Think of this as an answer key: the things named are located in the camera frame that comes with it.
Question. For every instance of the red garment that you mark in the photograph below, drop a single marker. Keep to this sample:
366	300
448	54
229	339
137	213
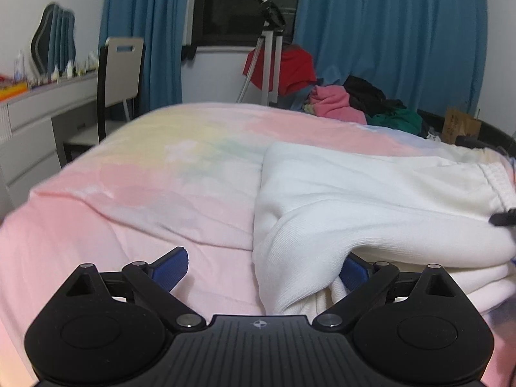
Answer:
296	70

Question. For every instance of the dark window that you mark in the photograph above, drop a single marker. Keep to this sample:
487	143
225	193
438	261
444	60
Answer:
235	22

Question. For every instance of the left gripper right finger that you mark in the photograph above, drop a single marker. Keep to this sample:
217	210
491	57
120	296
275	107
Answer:
367	287

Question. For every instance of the blue curtain panel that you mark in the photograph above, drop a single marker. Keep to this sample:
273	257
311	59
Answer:
429	54
160	23

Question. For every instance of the white black chair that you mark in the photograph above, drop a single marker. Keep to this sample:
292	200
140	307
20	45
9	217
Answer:
118	92

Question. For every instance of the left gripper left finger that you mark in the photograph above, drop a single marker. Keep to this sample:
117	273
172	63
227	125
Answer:
152	285

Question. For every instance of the white dresser desk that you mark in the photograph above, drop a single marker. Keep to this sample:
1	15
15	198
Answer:
29	153

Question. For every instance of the brown paper bag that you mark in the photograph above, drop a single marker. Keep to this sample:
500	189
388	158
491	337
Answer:
457	123

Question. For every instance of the blue curtain left panel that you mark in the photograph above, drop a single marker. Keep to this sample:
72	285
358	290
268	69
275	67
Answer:
160	23

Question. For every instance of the green garment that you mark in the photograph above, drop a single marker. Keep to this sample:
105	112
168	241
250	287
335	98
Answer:
400	119

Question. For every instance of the wavy black frame mirror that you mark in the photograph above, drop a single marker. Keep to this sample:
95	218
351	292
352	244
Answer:
53	43

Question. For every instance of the black bedside sofa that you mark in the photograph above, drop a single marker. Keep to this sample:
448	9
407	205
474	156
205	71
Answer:
487	135

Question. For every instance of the black garment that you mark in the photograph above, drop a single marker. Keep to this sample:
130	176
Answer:
368	98

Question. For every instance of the white garment steamer stand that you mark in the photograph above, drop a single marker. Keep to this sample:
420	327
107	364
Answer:
270	44

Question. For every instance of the pastel rainbow bed sheet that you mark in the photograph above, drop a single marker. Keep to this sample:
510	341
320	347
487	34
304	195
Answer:
181	176

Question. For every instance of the pink garment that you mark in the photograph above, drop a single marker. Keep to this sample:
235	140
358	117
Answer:
333	102

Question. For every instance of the blue curtain right panel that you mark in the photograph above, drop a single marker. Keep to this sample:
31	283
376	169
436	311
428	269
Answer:
429	54

